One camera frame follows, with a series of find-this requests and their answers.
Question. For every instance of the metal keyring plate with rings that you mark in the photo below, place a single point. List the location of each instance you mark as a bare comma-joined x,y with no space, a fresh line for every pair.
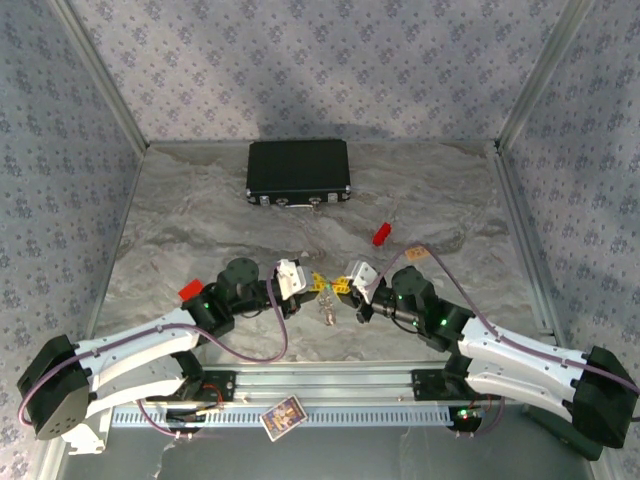
328,312

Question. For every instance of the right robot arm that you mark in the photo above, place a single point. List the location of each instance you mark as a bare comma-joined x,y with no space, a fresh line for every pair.
515,347

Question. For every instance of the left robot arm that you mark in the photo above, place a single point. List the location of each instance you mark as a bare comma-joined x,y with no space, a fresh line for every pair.
135,335

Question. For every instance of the orange key tag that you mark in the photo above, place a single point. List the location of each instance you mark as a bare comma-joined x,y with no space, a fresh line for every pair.
416,253

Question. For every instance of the red plastic key tag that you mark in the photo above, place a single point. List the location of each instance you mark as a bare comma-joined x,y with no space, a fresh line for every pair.
191,291
381,235

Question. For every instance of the black hard case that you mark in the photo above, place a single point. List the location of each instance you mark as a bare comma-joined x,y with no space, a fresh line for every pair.
297,167

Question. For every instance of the black controller board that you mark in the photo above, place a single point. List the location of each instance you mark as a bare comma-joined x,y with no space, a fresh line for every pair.
185,425
465,422

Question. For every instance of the playing card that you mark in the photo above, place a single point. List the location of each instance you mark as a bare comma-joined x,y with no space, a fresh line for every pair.
283,417

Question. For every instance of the black rectangular bar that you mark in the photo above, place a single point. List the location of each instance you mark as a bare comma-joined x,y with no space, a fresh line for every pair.
555,427

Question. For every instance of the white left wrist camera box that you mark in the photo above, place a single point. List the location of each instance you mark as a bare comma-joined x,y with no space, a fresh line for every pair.
292,280

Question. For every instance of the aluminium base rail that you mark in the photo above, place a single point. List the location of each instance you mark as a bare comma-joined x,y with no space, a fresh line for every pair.
325,382

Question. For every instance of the white plastic bracket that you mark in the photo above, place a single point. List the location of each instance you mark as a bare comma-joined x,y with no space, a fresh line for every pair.
95,442

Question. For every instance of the aluminium frame post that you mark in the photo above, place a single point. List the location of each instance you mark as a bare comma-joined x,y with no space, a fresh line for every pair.
544,75
102,75

